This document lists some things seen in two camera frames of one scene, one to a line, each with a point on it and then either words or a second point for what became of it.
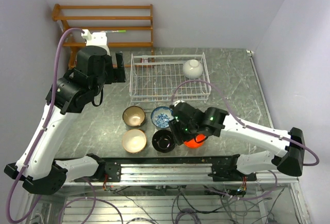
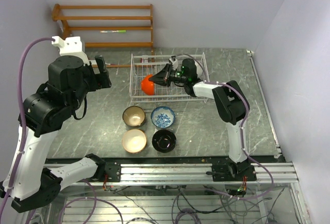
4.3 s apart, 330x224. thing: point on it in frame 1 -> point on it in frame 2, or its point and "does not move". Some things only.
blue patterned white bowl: [161, 116] does not move
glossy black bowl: [163, 141] does not move
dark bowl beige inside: [134, 116] does not move
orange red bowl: [192, 144] -> [147, 85]
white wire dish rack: [169, 78] does not move
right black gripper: [175, 126] -> [163, 78]
